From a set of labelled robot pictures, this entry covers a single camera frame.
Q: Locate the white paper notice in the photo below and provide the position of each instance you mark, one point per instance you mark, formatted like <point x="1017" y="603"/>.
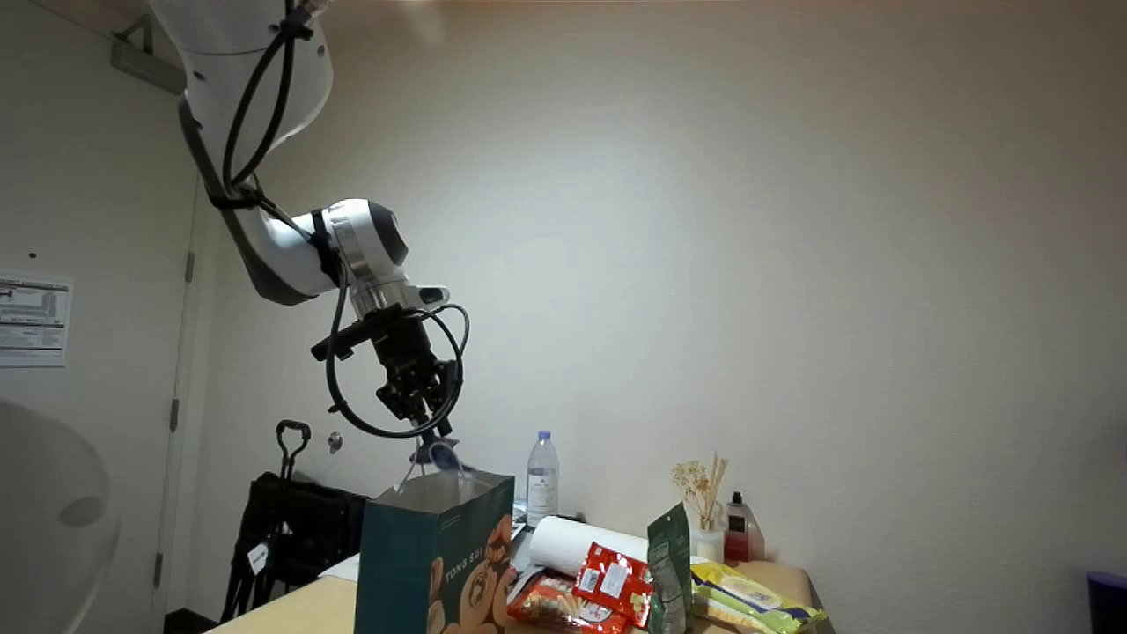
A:
<point x="33" y="320"/>

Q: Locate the blue sachet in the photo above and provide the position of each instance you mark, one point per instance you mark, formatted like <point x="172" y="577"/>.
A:
<point x="438" y="456"/>

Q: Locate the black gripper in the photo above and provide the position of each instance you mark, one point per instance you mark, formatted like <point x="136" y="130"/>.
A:
<point x="409" y="357"/>

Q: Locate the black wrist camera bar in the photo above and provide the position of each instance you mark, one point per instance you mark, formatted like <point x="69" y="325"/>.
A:
<point x="366" y="332"/>

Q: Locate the white paper roll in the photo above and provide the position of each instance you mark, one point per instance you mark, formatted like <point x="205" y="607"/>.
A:
<point x="577" y="544"/>

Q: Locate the green paper bag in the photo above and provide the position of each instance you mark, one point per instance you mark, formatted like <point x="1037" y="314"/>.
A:
<point x="409" y="563"/>

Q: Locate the dark green standing pouch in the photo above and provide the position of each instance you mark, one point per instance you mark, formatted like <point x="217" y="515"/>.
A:
<point x="671" y="576"/>

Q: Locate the yellow green snack packet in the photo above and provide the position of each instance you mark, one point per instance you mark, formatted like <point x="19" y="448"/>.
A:
<point x="751" y="603"/>

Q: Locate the dark blue bin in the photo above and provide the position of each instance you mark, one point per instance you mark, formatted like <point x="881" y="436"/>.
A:
<point x="1109" y="603"/>

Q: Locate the dark bottle red label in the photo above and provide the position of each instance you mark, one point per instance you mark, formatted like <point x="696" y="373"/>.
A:
<point x="741" y="534"/>

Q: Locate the grey door closer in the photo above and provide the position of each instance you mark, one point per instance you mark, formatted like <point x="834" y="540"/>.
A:
<point x="146" y="58"/>

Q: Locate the clear water bottle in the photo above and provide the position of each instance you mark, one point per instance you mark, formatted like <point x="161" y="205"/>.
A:
<point x="542" y="476"/>

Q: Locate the orange snack packet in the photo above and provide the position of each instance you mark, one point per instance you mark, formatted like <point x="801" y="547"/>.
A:
<point x="551" y="600"/>

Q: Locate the reed stick jar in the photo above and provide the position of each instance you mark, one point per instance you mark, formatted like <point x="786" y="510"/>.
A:
<point x="711" y="504"/>

